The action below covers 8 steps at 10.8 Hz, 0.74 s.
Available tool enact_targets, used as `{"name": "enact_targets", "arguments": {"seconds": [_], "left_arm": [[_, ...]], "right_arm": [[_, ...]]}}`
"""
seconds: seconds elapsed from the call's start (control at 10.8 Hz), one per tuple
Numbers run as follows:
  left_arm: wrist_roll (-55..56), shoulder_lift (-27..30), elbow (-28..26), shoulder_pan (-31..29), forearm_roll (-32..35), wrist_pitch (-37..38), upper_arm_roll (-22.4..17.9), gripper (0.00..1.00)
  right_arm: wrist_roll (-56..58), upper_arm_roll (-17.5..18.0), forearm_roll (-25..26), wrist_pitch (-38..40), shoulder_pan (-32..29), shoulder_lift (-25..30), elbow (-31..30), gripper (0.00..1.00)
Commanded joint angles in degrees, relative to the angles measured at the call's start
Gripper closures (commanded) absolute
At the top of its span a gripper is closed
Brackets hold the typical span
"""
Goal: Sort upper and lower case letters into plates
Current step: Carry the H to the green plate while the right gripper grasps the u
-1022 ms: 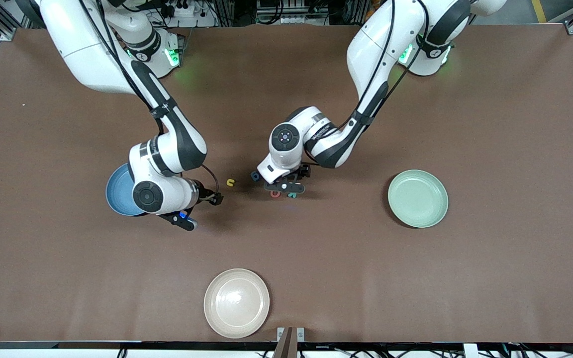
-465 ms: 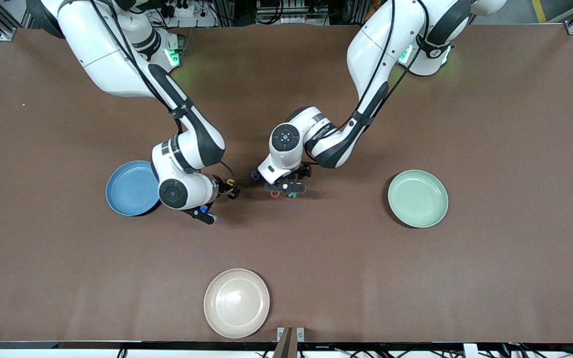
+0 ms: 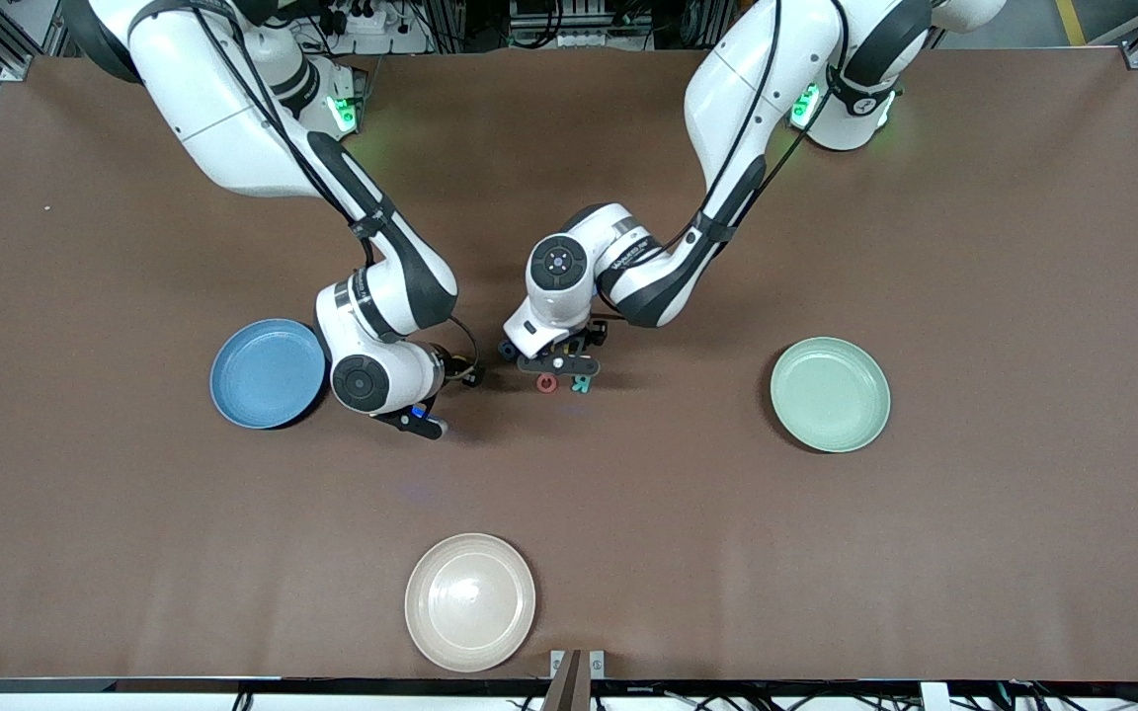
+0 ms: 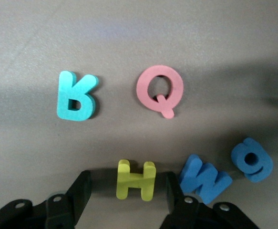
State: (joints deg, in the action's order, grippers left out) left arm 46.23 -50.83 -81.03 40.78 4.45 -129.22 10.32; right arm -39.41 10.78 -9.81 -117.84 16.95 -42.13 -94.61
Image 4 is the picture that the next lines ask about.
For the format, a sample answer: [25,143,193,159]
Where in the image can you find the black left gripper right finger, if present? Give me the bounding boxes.
[159,171,260,229]

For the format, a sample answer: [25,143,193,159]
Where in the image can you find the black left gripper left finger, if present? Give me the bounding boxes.
[0,170,93,229]

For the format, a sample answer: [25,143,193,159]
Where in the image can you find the teal foam letter R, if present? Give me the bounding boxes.
[56,71,100,122]

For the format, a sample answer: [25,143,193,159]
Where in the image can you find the yellow foam letter H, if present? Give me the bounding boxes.
[116,159,157,202]

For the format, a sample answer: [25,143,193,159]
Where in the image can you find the blue foam letter W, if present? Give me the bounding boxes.
[178,154,234,205]

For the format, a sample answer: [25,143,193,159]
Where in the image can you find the blue foam letter g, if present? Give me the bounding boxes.
[230,137,274,184]

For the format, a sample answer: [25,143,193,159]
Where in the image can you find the pink foam letter Q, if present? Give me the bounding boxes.
[136,65,185,119]

